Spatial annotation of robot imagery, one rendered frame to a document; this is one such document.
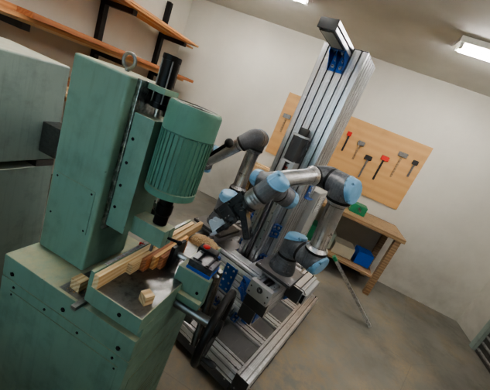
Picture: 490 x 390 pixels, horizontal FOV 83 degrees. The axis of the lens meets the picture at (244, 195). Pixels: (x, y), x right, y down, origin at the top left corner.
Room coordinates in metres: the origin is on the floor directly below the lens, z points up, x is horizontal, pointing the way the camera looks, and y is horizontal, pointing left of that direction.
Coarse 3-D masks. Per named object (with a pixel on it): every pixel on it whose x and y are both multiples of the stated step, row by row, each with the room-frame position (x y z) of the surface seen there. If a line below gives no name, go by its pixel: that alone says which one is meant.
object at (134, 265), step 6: (198, 222) 1.31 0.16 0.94; (192, 228) 1.22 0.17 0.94; (198, 228) 1.29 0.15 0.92; (180, 234) 1.12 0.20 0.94; (186, 234) 1.16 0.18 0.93; (150, 252) 0.91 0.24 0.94; (138, 258) 0.85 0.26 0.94; (132, 264) 0.81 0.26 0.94; (138, 264) 0.84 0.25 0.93; (126, 270) 0.81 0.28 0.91; (132, 270) 0.81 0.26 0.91
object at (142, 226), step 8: (136, 216) 0.90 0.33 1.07; (144, 216) 0.92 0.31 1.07; (152, 216) 0.94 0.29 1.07; (136, 224) 0.89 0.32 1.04; (144, 224) 0.88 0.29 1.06; (152, 224) 0.88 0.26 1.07; (168, 224) 0.93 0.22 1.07; (136, 232) 0.89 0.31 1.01; (144, 232) 0.88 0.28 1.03; (152, 232) 0.87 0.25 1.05; (160, 232) 0.87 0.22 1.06; (168, 232) 0.89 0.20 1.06; (152, 240) 0.87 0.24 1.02; (160, 240) 0.87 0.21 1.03; (168, 240) 0.91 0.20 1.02
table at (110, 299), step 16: (144, 272) 0.84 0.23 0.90; (160, 272) 0.88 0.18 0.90; (112, 288) 0.72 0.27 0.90; (128, 288) 0.75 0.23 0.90; (144, 288) 0.77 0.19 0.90; (160, 288) 0.80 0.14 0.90; (176, 288) 0.84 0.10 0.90; (96, 304) 0.68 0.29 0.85; (112, 304) 0.67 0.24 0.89; (128, 304) 0.68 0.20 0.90; (160, 304) 0.74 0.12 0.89; (192, 304) 0.84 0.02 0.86; (128, 320) 0.66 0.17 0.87; (144, 320) 0.66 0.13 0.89
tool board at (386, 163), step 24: (288, 96) 4.23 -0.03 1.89; (288, 120) 4.20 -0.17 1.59; (360, 120) 4.01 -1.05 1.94; (360, 144) 3.96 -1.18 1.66; (384, 144) 3.92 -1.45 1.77; (408, 144) 3.87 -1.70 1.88; (360, 168) 3.95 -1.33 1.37; (384, 168) 3.89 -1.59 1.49; (408, 168) 3.83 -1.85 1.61; (384, 192) 3.86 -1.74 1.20
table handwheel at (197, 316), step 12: (228, 300) 0.82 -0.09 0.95; (192, 312) 0.84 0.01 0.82; (216, 312) 0.76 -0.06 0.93; (228, 312) 0.95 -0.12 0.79; (204, 324) 0.83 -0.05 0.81; (216, 324) 0.74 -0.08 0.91; (204, 336) 0.71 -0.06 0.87; (216, 336) 0.81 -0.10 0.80; (204, 348) 0.84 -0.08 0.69; (192, 360) 0.70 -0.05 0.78
